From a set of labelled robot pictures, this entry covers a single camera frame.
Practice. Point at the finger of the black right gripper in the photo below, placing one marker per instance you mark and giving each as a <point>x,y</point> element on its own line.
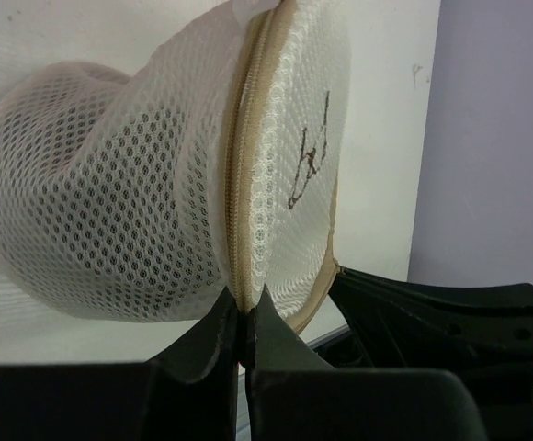
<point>407,325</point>

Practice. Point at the aluminium mounting rail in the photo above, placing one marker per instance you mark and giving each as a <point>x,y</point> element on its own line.
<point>338,333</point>

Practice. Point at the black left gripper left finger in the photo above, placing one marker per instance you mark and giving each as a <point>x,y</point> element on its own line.
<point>193,394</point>

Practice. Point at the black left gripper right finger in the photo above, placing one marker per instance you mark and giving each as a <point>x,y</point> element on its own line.
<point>280,374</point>

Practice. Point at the white mesh laundry bag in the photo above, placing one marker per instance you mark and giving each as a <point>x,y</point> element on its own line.
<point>142,198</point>

